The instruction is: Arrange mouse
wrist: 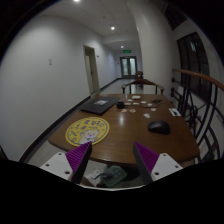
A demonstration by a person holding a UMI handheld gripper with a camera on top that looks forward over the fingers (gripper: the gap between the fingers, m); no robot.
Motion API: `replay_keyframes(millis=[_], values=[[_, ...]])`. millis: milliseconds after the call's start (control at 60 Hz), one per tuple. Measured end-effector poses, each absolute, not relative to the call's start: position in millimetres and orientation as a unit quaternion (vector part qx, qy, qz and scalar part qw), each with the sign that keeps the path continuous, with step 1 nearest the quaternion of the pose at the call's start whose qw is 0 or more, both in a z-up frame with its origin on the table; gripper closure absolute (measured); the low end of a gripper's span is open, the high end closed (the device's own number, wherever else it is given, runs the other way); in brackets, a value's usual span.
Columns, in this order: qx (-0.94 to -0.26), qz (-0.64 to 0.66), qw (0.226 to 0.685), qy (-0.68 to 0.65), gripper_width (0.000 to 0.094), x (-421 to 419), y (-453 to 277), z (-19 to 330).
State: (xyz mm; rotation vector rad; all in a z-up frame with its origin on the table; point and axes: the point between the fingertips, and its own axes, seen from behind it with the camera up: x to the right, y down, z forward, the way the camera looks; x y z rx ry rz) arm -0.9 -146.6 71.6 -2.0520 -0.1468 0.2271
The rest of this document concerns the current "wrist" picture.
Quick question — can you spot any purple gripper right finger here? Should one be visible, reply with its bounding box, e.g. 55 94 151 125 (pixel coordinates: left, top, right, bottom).
132 142 184 185

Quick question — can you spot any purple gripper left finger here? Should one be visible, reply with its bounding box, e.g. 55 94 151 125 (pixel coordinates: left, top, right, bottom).
39 141 93 185

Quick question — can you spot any black computer mouse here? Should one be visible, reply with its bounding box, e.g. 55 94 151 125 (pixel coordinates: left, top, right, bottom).
148 121 171 135

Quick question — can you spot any round yellow cartoon mouse pad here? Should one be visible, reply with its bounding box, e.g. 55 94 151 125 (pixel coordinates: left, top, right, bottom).
65 117 110 146

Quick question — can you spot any small white packet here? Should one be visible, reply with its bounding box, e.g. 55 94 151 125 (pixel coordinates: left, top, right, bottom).
143 113 151 119

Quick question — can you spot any white card at table edge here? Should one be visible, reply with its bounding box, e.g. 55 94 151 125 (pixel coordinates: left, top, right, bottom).
169 108 181 117

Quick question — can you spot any dark closed laptop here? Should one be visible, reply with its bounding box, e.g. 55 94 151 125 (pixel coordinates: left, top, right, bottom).
80 96 120 115

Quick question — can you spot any small black box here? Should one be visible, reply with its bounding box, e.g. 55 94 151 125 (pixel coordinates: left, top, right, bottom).
116 102 125 109

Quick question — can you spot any white flat box far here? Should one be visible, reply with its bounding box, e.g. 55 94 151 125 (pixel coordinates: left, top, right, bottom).
132 95 141 100

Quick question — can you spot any wooden chair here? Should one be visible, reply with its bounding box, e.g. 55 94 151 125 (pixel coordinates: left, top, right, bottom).
121 79 165 95

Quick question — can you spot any double glass door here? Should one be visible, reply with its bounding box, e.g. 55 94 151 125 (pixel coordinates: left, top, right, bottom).
120 57 137 78

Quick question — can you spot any wooden stair handrail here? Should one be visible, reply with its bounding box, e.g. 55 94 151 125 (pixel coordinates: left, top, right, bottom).
172 68 224 92

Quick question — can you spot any side door in wall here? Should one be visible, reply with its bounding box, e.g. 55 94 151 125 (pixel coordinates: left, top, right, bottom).
84 46 99 94

